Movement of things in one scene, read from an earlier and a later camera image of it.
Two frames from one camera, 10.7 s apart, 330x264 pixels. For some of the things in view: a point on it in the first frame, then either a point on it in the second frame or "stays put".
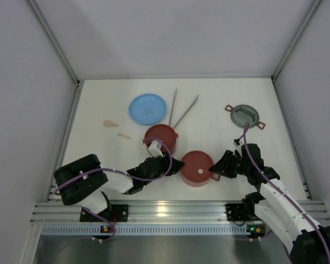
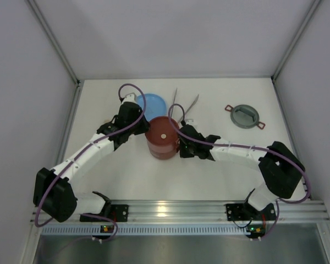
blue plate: [147, 109] stays put
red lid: [197, 164] → [161, 132]
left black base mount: [114, 213] stays put
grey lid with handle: [242, 114] stays put
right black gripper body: [226, 163] → [183, 144]
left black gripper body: [168, 165] → [141, 125]
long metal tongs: [194, 103] stays put
